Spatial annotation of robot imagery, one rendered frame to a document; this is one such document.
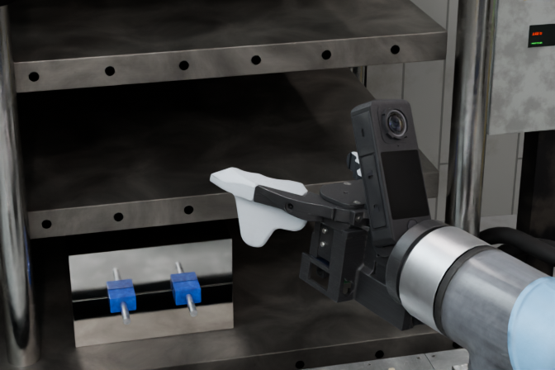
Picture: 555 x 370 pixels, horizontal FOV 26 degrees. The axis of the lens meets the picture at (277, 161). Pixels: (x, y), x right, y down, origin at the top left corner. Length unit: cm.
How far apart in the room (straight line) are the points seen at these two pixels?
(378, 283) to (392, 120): 13
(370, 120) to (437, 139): 321
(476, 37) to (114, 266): 69
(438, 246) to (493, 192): 340
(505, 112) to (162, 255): 65
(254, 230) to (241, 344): 106
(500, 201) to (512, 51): 223
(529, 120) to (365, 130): 125
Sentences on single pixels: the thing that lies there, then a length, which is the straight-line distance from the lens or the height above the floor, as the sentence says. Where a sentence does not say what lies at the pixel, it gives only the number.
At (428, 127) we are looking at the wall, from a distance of 410.
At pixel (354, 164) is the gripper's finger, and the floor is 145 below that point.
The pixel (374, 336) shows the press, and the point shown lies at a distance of 208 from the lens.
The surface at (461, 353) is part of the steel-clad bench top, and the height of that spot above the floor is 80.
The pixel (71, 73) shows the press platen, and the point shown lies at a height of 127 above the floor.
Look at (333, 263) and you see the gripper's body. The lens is 96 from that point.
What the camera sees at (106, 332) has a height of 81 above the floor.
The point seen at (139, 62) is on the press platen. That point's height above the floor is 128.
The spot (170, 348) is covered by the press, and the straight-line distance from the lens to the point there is 204.
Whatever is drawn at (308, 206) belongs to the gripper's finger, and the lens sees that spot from 95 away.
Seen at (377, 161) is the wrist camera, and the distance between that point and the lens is 92.
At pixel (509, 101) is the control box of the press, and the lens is 214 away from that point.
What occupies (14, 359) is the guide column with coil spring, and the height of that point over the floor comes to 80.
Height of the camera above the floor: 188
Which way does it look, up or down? 24 degrees down
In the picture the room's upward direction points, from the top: straight up
